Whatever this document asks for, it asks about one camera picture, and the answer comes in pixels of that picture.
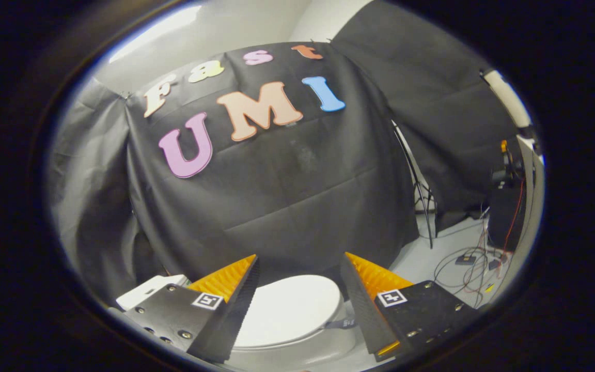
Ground red cable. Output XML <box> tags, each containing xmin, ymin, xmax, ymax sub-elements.
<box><xmin>502</xmin><ymin>178</ymin><xmax>526</xmax><ymax>255</ymax></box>

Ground black backdrop cloth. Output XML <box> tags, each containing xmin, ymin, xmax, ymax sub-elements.
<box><xmin>49</xmin><ymin>0</ymin><xmax>530</xmax><ymax>305</ymax></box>

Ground white toilet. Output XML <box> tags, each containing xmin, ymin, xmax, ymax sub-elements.
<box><xmin>117</xmin><ymin>274</ymin><xmax>360</xmax><ymax>370</ymax></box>

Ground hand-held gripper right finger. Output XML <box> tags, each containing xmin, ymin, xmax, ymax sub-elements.
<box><xmin>340</xmin><ymin>252</ymin><xmax>480</xmax><ymax>362</ymax></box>

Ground black tripod stand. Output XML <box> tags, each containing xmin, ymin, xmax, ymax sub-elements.
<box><xmin>392</xmin><ymin>120</ymin><xmax>439</xmax><ymax>250</ymax></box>

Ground black floor cables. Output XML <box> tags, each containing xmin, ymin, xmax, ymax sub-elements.
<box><xmin>432</xmin><ymin>207</ymin><xmax>510</xmax><ymax>309</ymax></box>

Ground black box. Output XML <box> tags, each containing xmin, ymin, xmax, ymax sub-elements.
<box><xmin>488</xmin><ymin>185</ymin><xmax>526</xmax><ymax>252</ymax></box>

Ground white toilet lid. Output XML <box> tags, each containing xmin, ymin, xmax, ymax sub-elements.
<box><xmin>233</xmin><ymin>274</ymin><xmax>343</xmax><ymax>348</ymax></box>

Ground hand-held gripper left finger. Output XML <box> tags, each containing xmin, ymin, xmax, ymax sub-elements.
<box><xmin>124</xmin><ymin>254</ymin><xmax>260</xmax><ymax>363</ymax></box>

